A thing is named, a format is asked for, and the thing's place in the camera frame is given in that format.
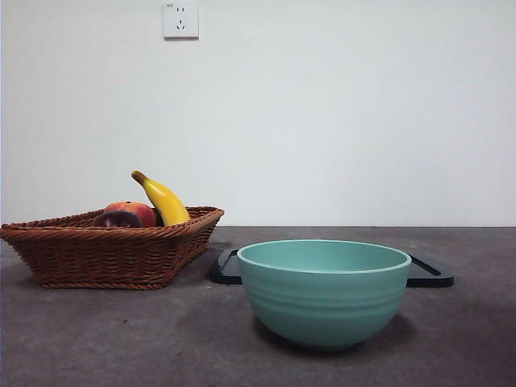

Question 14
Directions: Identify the teal ribbed bowl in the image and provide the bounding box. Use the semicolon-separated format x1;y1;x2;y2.
236;239;413;351

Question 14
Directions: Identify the dark red plum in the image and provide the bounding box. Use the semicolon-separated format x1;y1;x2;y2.
91;210;144;228

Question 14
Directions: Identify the dark green rectangular tray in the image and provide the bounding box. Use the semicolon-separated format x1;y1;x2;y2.
209;248;456;288

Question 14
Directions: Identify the red orange peach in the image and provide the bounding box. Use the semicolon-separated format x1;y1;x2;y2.
104;201;157;227

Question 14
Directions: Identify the yellow banana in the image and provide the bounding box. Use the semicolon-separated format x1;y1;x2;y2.
130;170;191;227

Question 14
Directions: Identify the white wall socket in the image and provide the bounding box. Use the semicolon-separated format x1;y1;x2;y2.
163;1;200;40

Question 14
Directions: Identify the brown wicker basket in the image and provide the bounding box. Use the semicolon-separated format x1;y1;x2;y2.
0;206;225;289

